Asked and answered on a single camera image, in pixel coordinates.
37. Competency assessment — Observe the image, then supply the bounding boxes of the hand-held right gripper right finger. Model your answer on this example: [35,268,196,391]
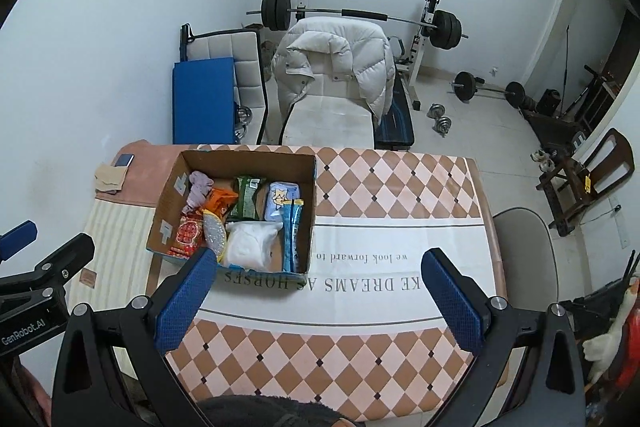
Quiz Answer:
[420,248,588,427]

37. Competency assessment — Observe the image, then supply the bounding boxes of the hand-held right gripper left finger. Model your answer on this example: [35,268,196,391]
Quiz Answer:
[51,247,219,427]

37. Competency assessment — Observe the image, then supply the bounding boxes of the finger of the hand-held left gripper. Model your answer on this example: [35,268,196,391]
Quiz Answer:
[0,220,39,264]
[32,232,96,290]

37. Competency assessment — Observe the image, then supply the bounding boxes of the red snack packet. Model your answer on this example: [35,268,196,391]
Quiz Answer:
[169,214,207,259]

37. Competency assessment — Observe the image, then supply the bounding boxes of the white soft plastic bag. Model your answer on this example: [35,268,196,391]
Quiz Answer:
[219,220,285,269]

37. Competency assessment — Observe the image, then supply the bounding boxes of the orange snack packet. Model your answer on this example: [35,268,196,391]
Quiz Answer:
[202,187,240,219]

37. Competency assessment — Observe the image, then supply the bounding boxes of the purple cloth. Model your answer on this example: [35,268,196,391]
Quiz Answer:
[182,170,216,216]

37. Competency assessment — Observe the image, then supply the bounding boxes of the dark green packet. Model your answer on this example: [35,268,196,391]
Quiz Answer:
[233,176,267,222]

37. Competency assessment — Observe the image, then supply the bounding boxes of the long blue packet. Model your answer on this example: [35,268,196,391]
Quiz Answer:
[279,198,306,273]

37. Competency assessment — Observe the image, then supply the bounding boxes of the light blue tissue pack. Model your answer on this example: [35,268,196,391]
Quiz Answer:
[263,181,304,223]

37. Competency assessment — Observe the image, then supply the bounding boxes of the cardboard box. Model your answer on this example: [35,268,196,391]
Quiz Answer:
[145,150,319,276]

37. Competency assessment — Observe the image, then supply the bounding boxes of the person's left forearm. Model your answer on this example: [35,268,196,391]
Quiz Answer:
[17,356,54,414]

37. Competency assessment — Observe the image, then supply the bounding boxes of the cream striped mat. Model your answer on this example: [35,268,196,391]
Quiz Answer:
[64,196,162,319]

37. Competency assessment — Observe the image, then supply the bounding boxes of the grey plastic chair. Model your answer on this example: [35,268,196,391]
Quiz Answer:
[492,206,560,309]

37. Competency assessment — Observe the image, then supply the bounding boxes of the beige cloth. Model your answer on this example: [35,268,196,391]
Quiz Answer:
[94,163,132,196]

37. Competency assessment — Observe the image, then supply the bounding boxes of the pink mat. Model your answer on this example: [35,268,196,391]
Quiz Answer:
[94,139,187,208]

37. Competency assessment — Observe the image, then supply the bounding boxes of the checkered printed tablecloth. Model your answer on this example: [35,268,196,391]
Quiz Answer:
[147,145,512,424]

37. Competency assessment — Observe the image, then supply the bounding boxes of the person's dark fleece clothing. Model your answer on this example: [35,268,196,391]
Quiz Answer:
[197,395,352,427]

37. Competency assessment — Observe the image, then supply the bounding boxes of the black folded stand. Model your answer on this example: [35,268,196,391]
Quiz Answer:
[559,249,640,324]

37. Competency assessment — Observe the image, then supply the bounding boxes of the white goose toy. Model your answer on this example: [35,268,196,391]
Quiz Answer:
[582,276,640,384]

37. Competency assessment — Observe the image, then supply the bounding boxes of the pair of white shoes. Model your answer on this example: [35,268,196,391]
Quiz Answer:
[530,149,557,173]

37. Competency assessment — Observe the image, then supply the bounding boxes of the black weight bench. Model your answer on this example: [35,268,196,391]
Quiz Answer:
[374,36,417,152]

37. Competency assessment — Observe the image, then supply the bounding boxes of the chrome weight plates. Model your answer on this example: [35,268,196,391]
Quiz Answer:
[234,104,254,143]

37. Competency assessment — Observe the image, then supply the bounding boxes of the red plastic bag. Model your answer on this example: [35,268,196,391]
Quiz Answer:
[614,331,640,389]

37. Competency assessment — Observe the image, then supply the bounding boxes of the dark wooden chair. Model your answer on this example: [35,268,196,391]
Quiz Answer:
[537,128,636,238]

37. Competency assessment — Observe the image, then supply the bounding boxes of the blue folded mat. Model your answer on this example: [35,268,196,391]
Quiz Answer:
[172,56,237,144]

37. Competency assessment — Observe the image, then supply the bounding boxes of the small barbell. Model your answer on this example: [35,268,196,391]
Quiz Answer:
[448,70,527,110]

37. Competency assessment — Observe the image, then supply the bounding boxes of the black speaker box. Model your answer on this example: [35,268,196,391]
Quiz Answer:
[537,89,563,118]

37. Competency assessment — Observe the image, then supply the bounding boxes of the quilted white chair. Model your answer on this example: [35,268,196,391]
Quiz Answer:
[179,24,279,146]

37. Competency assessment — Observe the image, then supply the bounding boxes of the white puffer jacket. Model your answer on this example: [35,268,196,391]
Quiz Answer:
[271,16,396,118]

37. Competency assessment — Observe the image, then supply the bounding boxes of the barbell with black plates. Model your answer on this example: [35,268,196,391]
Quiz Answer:
[247,0,470,50]

